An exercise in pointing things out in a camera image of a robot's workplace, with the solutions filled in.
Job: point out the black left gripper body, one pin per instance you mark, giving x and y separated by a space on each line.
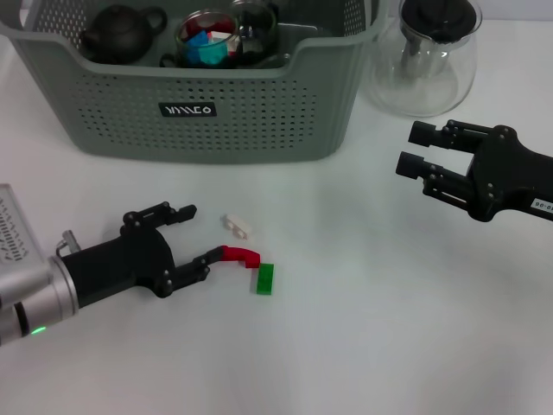
125 268

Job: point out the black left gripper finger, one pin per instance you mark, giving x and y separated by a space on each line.
198 268
168 214

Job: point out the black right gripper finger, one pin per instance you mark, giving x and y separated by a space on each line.
423 135
410 165

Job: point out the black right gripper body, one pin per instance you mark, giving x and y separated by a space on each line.
507 175

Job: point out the dark red curved toy piece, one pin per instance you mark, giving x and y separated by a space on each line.
242 255

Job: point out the glass teacup with black base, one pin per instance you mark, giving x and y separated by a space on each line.
261 30
181 28
164 60

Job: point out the teal square plate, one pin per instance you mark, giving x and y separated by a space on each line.
214 54

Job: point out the blue square plate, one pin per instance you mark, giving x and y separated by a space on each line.
196 43

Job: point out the white two-stud toy brick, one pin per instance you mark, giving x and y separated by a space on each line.
224 40

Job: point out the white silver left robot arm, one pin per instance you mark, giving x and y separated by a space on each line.
39 302

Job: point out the small white toy block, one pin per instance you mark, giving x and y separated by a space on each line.
237 225

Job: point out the grey-green perforated storage bin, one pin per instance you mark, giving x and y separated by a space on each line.
259 121

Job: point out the clear glass carafe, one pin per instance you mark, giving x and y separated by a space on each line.
423 93

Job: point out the long green toy brick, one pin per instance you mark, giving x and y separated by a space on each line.
265 279

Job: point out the black carafe lid with strainer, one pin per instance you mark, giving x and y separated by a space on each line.
436 17

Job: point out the black clay teapot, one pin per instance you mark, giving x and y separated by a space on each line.
116 34

